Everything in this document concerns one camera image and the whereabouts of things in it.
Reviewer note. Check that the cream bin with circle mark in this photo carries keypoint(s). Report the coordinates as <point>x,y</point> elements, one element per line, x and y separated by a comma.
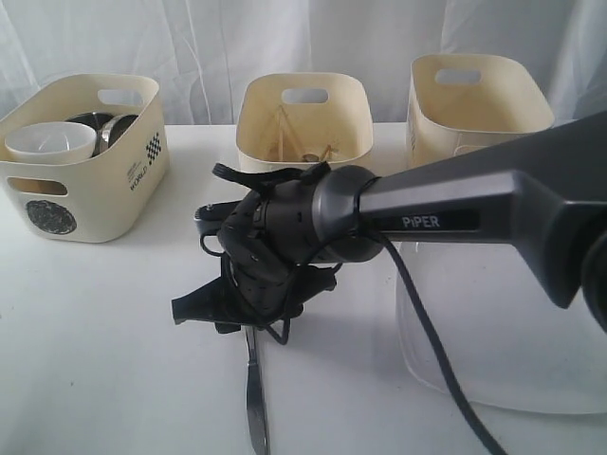
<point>100,198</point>

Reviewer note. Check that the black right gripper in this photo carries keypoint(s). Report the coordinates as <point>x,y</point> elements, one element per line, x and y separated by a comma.
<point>236,300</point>

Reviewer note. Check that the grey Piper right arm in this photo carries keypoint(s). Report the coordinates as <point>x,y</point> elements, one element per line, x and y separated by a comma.
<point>283,243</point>

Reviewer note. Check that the wooden chopstick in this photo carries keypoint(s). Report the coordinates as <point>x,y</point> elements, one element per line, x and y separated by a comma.
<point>289,147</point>

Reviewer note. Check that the cream bin with square mark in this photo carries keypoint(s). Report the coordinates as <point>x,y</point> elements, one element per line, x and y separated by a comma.
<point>461,103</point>

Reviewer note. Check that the steel table knife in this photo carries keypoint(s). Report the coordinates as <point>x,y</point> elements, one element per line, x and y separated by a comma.
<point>255,399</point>

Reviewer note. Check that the white ceramic bowl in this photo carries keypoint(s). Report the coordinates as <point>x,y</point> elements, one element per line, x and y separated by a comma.
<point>52,143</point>

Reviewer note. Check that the white curtain backdrop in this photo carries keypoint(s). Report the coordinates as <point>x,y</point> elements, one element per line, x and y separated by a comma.
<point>204,54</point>

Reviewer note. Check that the cream bin with triangle mark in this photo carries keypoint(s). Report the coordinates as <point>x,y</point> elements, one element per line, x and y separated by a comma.
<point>329,111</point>

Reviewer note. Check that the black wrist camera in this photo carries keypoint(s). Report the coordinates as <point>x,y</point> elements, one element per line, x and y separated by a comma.
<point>209,218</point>

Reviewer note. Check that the white square plate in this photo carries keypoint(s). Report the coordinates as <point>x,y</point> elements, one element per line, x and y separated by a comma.
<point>509,346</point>

